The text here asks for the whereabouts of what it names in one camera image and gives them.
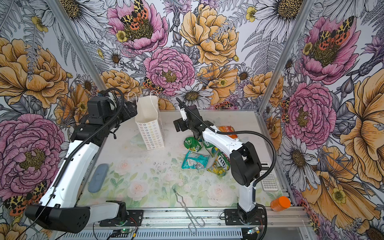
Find aluminium front rail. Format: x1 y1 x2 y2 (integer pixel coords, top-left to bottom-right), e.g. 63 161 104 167
53 206 311 230

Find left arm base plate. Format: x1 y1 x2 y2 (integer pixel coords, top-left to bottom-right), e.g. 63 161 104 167
100 210 144 227

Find metal wire tongs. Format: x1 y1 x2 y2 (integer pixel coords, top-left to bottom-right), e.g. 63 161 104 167
173 189 206 236

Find white printed paper bag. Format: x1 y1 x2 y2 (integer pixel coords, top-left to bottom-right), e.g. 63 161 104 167
128 91 165 150

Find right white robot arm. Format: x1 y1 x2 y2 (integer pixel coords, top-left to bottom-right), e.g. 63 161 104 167
174 102 266 225

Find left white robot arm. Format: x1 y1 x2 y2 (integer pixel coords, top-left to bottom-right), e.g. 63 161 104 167
25 97 137 233

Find clear plastic round lid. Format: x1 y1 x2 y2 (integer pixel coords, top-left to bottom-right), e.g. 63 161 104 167
130 134 147 150

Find grey blue oval stone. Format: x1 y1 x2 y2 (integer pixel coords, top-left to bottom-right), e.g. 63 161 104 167
88 164 109 193

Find teal snack packet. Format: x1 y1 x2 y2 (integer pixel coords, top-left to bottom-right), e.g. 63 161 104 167
182 151 210 171

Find orange snack packet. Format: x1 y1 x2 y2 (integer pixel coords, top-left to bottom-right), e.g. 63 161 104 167
218 126 238 139

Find orange plastic bottle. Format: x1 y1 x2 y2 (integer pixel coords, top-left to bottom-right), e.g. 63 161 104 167
270 196 291 212

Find small green snack packet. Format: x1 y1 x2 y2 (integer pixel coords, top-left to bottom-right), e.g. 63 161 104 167
203 141 218 157

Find round green snack packet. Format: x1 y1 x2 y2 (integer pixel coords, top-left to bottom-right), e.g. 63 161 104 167
184 137 202 152

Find right black corrugated cable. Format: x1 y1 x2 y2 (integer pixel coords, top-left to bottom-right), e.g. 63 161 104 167
176 97 277 188

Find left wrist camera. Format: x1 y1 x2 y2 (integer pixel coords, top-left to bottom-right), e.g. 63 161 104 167
87 97 116 125

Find white calculator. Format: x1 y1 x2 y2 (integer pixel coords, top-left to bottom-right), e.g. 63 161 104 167
261 171 279 192

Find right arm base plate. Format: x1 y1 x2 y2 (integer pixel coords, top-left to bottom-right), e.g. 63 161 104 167
224 207 267 226

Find yellow green snack bag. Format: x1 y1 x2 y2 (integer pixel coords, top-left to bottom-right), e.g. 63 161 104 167
207 152 231 177

